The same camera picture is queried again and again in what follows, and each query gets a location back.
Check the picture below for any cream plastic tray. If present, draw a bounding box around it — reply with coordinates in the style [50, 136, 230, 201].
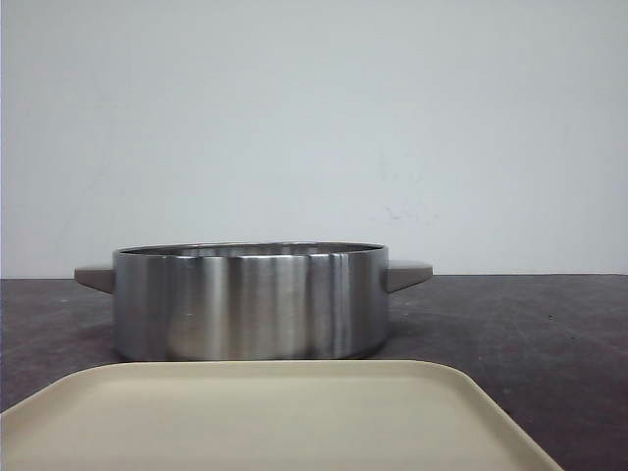
[1, 360, 556, 470]

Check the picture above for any stainless steel steamer pot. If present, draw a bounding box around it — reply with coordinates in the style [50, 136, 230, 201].
[74, 242, 433, 361]

